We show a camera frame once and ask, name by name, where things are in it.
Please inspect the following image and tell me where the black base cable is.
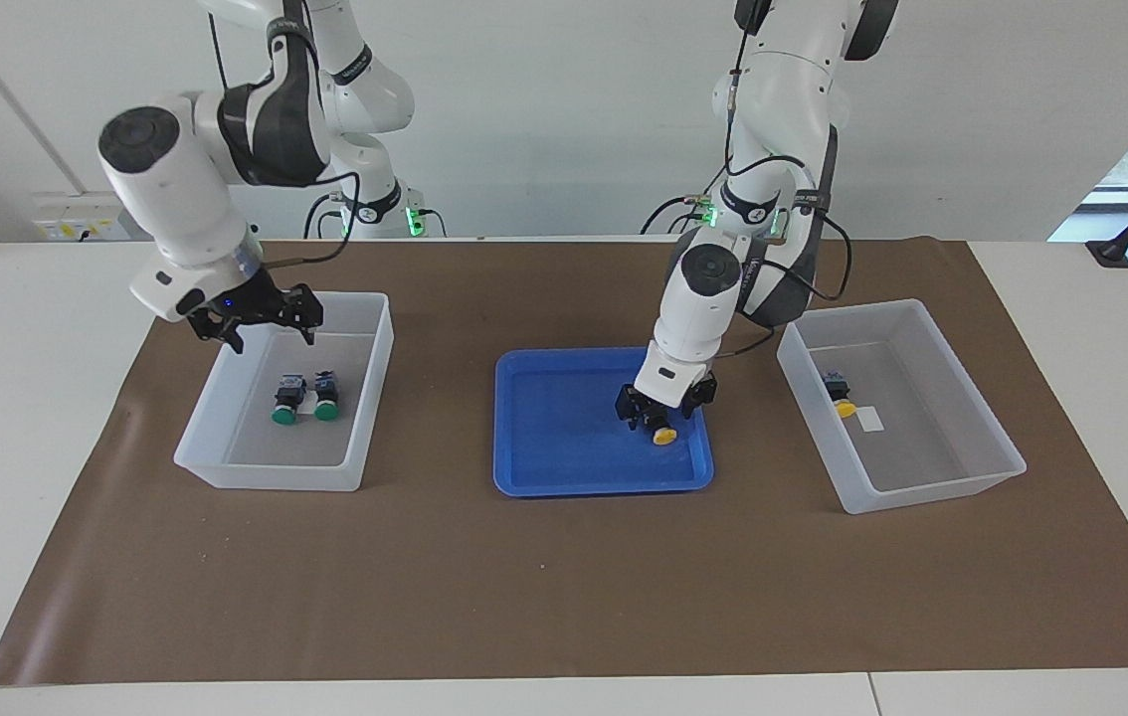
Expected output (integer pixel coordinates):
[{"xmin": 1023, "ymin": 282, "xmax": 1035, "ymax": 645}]
[
  {"xmin": 640, "ymin": 189, "xmax": 719, "ymax": 237},
  {"xmin": 302, "ymin": 192, "xmax": 346, "ymax": 241}
]

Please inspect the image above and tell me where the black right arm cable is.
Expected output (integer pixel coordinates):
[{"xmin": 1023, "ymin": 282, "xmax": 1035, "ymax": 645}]
[{"xmin": 209, "ymin": 0, "xmax": 363, "ymax": 269}]

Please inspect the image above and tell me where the brown paper table mat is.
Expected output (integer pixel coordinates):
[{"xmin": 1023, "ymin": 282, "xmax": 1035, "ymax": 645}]
[{"xmin": 0, "ymin": 239, "xmax": 1128, "ymax": 687}]

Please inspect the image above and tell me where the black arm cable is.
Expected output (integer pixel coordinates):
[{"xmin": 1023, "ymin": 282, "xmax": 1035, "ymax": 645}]
[
  {"xmin": 209, "ymin": 0, "xmax": 363, "ymax": 269},
  {"xmin": 723, "ymin": 0, "xmax": 853, "ymax": 359}
]

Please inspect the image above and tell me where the translucent white plastic box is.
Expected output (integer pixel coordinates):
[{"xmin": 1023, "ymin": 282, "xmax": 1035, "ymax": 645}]
[
  {"xmin": 173, "ymin": 290, "xmax": 395, "ymax": 492},
  {"xmin": 776, "ymin": 298, "xmax": 1029, "ymax": 515}
]

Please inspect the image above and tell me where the white wall socket panel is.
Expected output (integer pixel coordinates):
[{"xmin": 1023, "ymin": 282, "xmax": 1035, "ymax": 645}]
[{"xmin": 32, "ymin": 192, "xmax": 130, "ymax": 243}]

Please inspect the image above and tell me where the blue plastic tray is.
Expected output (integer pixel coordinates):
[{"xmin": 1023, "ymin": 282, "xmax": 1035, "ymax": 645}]
[{"xmin": 493, "ymin": 346, "xmax": 715, "ymax": 498}]

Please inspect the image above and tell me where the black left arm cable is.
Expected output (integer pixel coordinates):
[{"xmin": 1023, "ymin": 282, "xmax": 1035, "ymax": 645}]
[{"xmin": 723, "ymin": 0, "xmax": 853, "ymax": 359}]

